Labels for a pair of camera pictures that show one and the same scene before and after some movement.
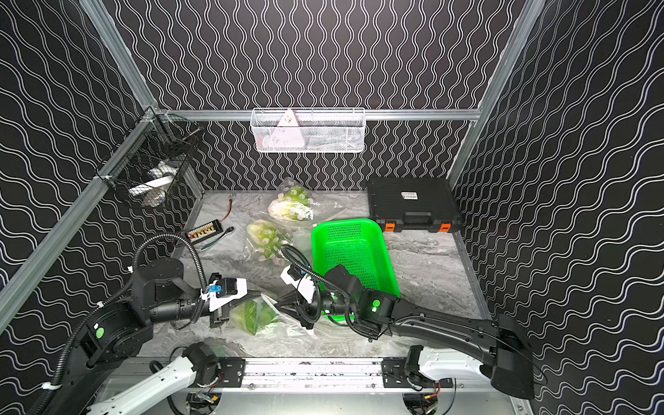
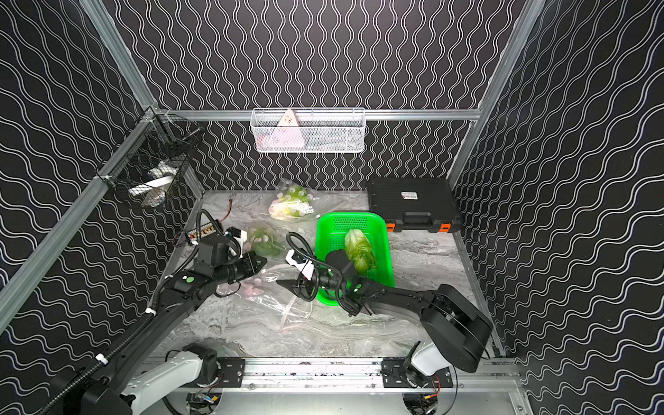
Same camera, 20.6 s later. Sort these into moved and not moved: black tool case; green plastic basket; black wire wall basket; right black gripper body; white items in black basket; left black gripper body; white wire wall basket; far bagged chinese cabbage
Moved: green plastic basket; right black gripper body; left black gripper body
Not moved: black wire wall basket; black tool case; white wire wall basket; far bagged chinese cabbage; white items in black basket
